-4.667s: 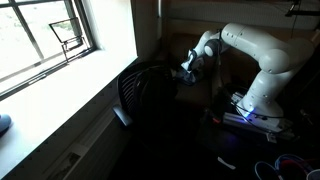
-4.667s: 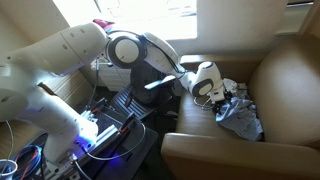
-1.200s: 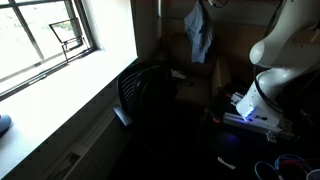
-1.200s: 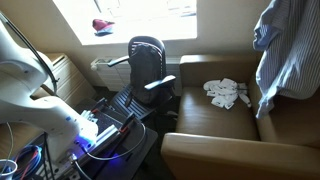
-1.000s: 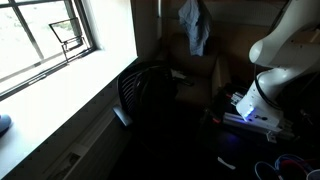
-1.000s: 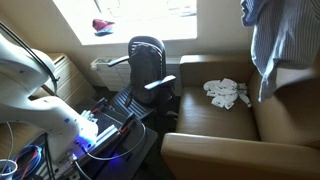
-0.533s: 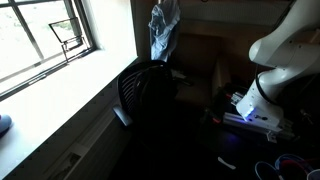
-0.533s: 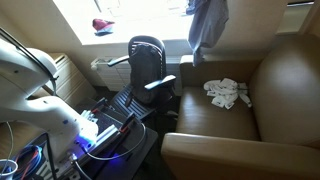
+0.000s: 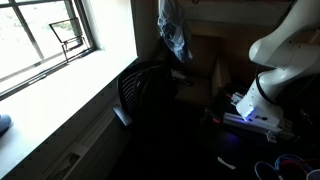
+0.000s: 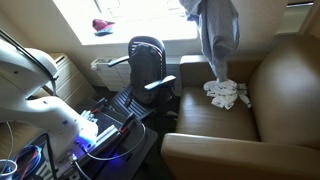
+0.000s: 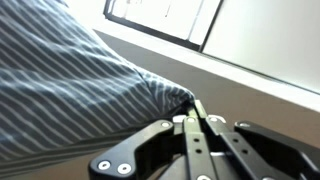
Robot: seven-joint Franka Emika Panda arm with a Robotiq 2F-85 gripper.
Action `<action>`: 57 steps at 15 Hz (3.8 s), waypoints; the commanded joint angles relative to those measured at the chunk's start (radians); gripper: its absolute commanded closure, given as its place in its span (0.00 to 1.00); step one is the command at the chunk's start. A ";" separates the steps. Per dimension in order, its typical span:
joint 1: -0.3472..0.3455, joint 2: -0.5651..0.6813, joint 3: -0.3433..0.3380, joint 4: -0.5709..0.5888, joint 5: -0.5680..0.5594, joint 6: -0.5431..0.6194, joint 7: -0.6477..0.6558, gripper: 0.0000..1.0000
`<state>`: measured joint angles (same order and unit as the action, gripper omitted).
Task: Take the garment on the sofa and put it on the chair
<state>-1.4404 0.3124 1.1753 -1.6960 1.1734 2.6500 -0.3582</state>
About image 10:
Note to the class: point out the blue striped garment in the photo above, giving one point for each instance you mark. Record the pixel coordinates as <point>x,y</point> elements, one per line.
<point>218,30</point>

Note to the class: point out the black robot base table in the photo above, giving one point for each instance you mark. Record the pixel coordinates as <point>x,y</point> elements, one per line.
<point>133,146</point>

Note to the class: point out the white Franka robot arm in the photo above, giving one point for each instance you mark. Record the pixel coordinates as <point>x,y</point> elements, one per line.
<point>30,110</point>

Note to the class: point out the black office chair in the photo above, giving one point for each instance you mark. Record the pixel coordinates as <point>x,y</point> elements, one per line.
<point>160,83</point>

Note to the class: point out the white crumpled garment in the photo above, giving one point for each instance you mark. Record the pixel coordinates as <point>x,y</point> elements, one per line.
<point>225,91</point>

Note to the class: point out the tan leather sofa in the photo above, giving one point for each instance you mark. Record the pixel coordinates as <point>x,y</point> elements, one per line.
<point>283,100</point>

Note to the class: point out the black clamp with red tip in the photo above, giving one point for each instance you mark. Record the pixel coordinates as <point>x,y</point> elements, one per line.
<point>127,122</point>
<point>99,105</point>

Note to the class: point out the red and white cap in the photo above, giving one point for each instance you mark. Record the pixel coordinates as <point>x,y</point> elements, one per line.
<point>102,26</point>

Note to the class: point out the white plastic cup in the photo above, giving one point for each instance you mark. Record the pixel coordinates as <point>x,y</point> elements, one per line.
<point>8,168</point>

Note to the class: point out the white wall radiator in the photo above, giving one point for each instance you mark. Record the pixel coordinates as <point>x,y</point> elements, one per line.
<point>111,75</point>

